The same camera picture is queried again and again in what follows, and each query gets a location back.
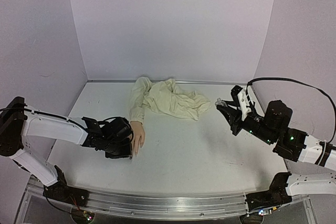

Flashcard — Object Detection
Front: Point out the cream cloth garment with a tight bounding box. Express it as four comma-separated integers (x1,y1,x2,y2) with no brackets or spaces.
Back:
129,77,211,123

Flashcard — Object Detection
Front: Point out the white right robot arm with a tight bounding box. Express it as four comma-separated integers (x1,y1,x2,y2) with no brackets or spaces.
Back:
216,99,335,201

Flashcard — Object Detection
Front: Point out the clear glitter nail polish bottle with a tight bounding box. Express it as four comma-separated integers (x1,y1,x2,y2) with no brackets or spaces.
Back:
215,98,227,107

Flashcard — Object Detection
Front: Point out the mannequin hand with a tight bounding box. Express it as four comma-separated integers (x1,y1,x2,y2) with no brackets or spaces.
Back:
130,121,145,156

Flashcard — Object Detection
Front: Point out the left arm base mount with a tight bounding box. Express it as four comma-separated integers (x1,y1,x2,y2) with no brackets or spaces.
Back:
43,165,89,207

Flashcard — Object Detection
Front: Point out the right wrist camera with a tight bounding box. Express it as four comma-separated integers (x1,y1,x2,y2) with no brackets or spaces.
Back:
231,85,259,121

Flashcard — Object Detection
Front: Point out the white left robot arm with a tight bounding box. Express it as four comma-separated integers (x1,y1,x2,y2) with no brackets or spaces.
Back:
1,97,134,201

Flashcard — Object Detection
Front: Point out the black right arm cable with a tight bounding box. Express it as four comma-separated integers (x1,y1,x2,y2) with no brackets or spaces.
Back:
248,77,336,146

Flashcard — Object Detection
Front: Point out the aluminium front rail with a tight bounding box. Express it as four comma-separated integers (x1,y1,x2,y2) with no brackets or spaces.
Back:
15,182,316,224

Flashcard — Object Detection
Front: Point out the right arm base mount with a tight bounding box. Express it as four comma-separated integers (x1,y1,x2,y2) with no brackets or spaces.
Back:
245,172,292,212

